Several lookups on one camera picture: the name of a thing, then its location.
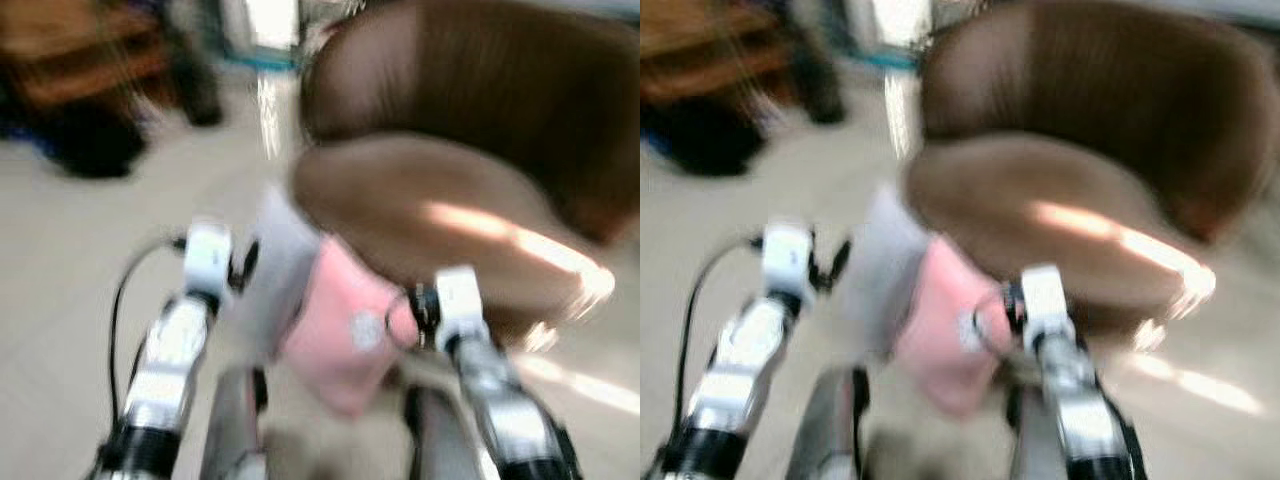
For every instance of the pink and white pillow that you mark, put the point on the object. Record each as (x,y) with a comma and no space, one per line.
(935,340)
(335,330)

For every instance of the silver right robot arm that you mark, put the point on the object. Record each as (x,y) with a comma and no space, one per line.
(1085,410)
(505,410)

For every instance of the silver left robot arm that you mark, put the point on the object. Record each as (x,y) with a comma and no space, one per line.
(170,360)
(740,370)

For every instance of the brown leather sofa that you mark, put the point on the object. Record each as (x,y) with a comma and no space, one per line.
(1100,90)
(480,90)

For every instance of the grey right robot leg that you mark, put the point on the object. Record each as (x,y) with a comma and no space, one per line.
(440,440)
(1035,440)

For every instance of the grey robot leg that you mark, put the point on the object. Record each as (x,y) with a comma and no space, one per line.
(440,440)
(1035,440)
(828,430)
(232,430)

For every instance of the grey left robot leg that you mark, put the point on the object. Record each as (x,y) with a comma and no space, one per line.
(232,430)
(828,430)

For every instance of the black bag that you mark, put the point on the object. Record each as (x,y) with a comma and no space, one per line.
(705,140)
(95,140)

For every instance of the brown wooden furniture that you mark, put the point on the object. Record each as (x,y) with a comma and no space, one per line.
(710,50)
(80,50)

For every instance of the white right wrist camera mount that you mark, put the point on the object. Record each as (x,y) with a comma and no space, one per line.
(1043,300)
(459,300)

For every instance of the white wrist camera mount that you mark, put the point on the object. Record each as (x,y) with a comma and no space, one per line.
(459,300)
(208,258)
(786,260)
(1043,300)

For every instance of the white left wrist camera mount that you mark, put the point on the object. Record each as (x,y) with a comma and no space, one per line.
(208,258)
(786,260)

